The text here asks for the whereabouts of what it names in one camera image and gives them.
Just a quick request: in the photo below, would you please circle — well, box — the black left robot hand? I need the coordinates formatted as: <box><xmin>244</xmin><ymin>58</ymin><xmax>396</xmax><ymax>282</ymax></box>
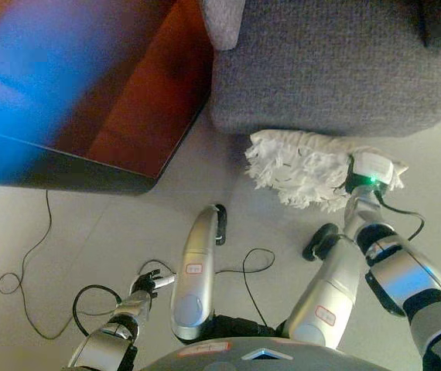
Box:
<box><xmin>129</xmin><ymin>270</ymin><xmax>177</xmax><ymax>299</ymax></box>

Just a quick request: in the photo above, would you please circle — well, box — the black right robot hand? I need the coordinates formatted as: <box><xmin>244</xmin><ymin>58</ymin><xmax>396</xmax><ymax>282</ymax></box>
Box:
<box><xmin>344</xmin><ymin>151</ymin><xmax>395</xmax><ymax>195</ymax></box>

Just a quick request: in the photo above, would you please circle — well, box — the white fringed pillow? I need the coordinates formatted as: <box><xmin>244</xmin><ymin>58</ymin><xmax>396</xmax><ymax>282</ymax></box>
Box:
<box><xmin>244</xmin><ymin>130</ymin><xmax>409</xmax><ymax>214</ymax></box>

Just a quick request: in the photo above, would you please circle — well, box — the grey fabric armchair sofa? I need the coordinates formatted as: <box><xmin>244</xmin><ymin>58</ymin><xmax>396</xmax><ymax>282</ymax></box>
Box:
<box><xmin>199</xmin><ymin>0</ymin><xmax>441</xmax><ymax>139</ymax></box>

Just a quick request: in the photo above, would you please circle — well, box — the silver left robot leg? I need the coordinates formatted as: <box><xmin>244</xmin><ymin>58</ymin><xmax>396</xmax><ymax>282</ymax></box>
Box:
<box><xmin>169</xmin><ymin>203</ymin><xmax>228</xmax><ymax>344</ymax></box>

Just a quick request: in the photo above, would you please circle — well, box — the silver robot leg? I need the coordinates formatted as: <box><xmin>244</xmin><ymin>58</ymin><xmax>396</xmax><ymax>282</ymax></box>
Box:
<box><xmin>282</xmin><ymin>223</ymin><xmax>372</xmax><ymax>349</ymax></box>
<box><xmin>169</xmin><ymin>203</ymin><xmax>228</xmax><ymax>344</ymax></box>

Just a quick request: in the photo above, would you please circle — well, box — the silver right robot leg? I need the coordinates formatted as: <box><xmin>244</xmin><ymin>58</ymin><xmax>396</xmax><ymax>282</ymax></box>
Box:
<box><xmin>282</xmin><ymin>223</ymin><xmax>372</xmax><ymax>349</ymax></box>

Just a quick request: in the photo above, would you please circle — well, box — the grey robot torso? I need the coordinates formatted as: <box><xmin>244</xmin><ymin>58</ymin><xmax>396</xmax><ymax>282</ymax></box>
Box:
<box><xmin>142</xmin><ymin>315</ymin><xmax>395</xmax><ymax>371</ymax></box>

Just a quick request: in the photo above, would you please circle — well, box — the glossy dark table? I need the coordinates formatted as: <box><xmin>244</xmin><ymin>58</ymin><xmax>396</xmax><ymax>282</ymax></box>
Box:
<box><xmin>0</xmin><ymin>0</ymin><xmax>216</xmax><ymax>196</ymax></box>

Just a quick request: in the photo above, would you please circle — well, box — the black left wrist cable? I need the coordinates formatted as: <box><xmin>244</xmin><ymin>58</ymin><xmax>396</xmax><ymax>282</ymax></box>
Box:
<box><xmin>72</xmin><ymin>284</ymin><xmax>123</xmax><ymax>338</ymax></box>

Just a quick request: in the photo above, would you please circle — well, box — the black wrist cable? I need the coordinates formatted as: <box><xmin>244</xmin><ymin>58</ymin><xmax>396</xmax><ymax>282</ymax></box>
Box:
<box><xmin>373</xmin><ymin>189</ymin><xmax>426</xmax><ymax>243</ymax></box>
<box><xmin>72</xmin><ymin>284</ymin><xmax>123</xmax><ymax>338</ymax></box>

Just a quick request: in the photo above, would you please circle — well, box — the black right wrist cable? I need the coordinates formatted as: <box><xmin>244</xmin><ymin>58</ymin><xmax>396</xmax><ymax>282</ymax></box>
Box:
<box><xmin>373</xmin><ymin>189</ymin><xmax>426</xmax><ymax>243</ymax></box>

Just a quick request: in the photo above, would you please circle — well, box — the thin black floor cable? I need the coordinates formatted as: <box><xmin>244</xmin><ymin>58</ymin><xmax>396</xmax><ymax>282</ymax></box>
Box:
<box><xmin>138</xmin><ymin>248</ymin><xmax>277</xmax><ymax>330</ymax></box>
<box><xmin>0</xmin><ymin>189</ymin><xmax>73</xmax><ymax>342</ymax></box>

